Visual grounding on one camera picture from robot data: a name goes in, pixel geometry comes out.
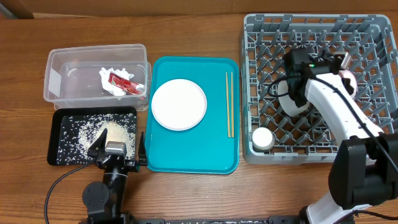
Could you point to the teal serving tray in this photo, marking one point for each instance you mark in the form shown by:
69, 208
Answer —
205, 148

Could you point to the wooden chopstick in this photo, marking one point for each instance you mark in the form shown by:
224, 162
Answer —
227, 105
232, 106

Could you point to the white cup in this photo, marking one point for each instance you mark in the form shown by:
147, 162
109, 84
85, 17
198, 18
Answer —
263, 139

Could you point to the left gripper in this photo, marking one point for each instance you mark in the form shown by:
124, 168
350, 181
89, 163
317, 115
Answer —
100, 144

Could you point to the grey bowl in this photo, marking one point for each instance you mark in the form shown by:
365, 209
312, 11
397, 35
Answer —
287, 104

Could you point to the black plastic tray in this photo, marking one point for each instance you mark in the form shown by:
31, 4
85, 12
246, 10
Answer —
74, 130

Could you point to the large white plate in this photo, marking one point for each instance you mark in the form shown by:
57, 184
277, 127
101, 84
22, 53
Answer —
179, 104

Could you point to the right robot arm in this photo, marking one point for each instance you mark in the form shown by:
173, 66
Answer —
364, 172

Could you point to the white napkin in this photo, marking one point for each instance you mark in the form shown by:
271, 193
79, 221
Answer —
110, 88

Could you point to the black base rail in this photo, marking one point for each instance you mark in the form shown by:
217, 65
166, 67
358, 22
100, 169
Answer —
269, 220

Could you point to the grey dishwasher rack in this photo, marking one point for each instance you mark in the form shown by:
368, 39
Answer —
306, 138

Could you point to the left wooden chopstick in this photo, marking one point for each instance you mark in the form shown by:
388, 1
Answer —
227, 105

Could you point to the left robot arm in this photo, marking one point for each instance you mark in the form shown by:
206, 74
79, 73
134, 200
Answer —
103, 200

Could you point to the small pink bowl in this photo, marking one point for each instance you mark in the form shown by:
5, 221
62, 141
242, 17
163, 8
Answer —
349, 82

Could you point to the red sauce packet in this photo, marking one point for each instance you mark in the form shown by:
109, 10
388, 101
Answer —
126, 85

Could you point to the clear plastic bin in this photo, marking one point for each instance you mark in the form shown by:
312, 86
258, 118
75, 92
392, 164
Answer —
73, 76

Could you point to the right wooden chopstick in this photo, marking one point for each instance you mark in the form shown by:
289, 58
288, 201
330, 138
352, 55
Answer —
232, 106

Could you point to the cardboard back panel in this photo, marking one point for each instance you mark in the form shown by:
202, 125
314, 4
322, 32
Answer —
113, 8

